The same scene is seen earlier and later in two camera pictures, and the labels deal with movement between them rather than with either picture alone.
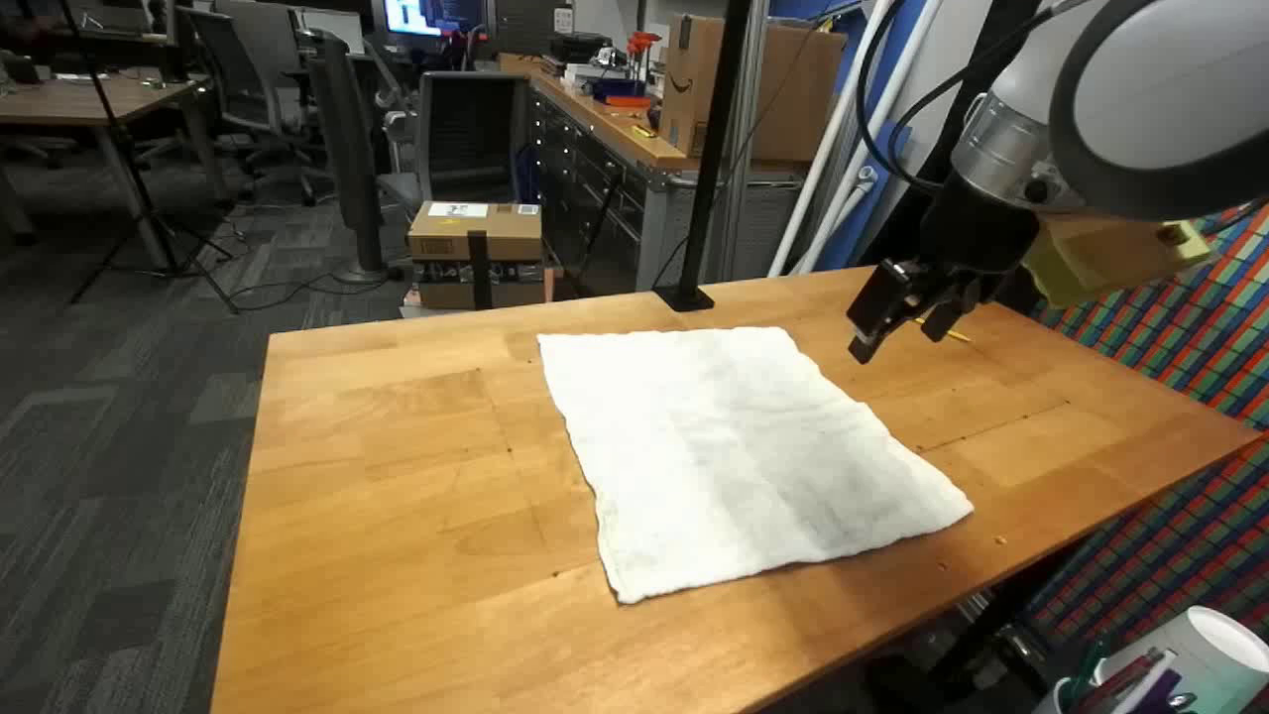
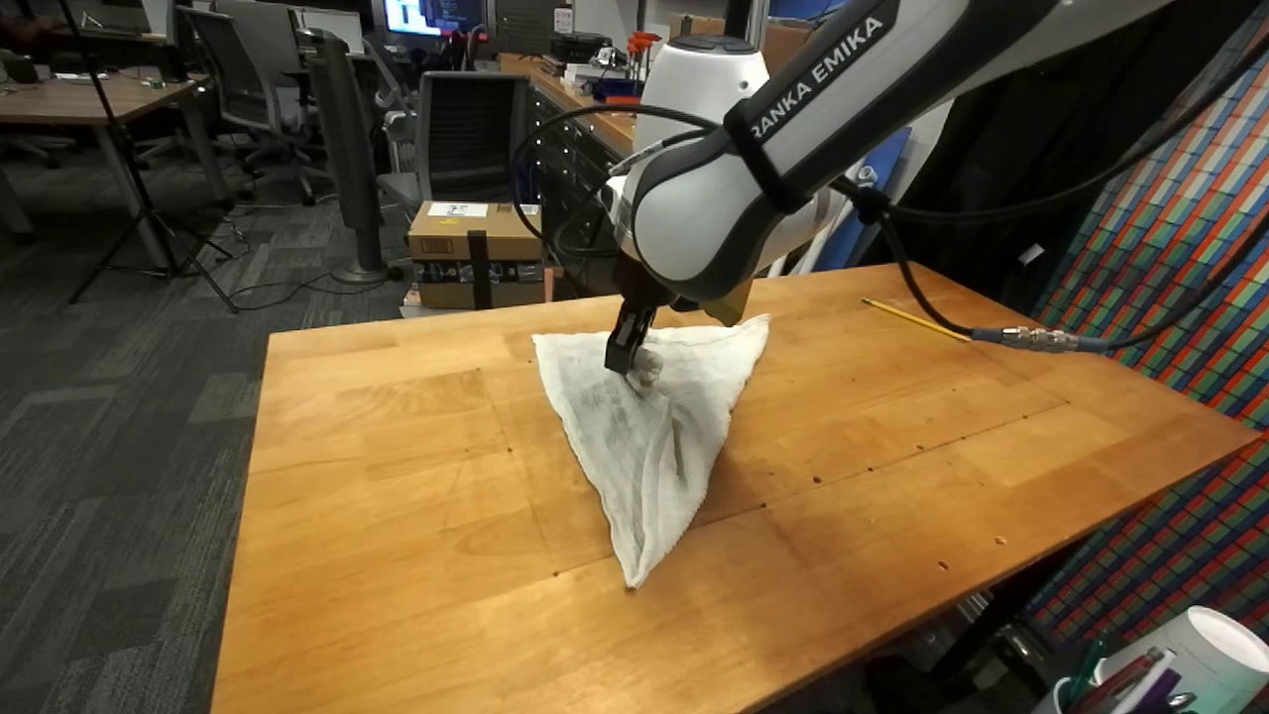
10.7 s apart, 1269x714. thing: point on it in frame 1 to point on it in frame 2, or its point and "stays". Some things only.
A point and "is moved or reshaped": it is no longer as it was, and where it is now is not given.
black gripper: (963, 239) to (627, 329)
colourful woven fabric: (1195, 327) stays
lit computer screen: (437, 19) stays
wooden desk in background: (74, 97) stays
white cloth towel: (730, 455) is moved or reshaped
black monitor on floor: (475, 138) stays
